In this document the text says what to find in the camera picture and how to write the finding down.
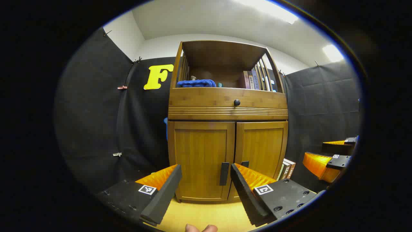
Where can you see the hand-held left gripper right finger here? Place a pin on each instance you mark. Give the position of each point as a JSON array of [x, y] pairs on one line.
[[246, 196]]

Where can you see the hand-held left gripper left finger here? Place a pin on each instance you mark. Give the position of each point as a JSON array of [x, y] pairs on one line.
[[164, 193]]

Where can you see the blue cloth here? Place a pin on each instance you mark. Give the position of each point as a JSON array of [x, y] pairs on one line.
[[196, 83]]

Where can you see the black backdrop cloth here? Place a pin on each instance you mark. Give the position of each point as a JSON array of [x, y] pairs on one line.
[[96, 112]]

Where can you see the brown thin book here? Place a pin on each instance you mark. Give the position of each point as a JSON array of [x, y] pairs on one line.
[[251, 82]]

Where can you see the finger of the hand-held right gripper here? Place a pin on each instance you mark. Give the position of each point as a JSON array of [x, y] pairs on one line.
[[338, 162], [338, 148]]

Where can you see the ceiling light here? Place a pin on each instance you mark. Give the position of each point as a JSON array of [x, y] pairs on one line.
[[333, 53]]

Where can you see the brown book with white label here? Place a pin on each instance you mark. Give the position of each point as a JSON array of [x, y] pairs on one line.
[[291, 167]]

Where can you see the wooden drawer with black knob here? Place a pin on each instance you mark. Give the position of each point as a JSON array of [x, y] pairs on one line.
[[199, 98]]

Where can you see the white green book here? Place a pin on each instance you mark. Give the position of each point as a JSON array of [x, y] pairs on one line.
[[280, 172]]

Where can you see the wooden cabinet door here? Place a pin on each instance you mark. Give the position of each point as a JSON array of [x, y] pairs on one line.
[[199, 154], [262, 145]]

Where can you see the lavender book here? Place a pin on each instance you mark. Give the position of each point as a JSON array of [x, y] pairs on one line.
[[255, 80]]

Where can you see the grey brown book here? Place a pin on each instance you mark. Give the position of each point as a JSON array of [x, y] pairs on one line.
[[286, 170]]

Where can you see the silver clip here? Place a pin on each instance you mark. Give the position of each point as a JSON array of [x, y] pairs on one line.
[[117, 154]]

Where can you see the pink book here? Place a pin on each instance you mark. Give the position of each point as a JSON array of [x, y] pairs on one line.
[[245, 80]]

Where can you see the wooden double-door shoe cabinet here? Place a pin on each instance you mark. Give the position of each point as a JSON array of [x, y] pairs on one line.
[[225, 53]]

